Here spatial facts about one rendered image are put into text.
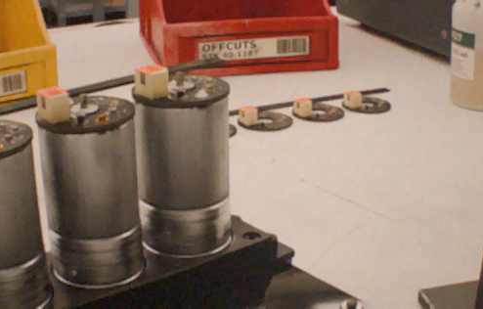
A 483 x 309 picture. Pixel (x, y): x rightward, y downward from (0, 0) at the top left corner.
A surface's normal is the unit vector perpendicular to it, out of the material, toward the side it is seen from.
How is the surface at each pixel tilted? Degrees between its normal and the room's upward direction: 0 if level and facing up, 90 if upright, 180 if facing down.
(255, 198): 0
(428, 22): 90
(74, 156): 90
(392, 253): 0
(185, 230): 90
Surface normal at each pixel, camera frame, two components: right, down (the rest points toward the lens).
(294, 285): -0.01, -0.94
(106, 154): 0.51, 0.29
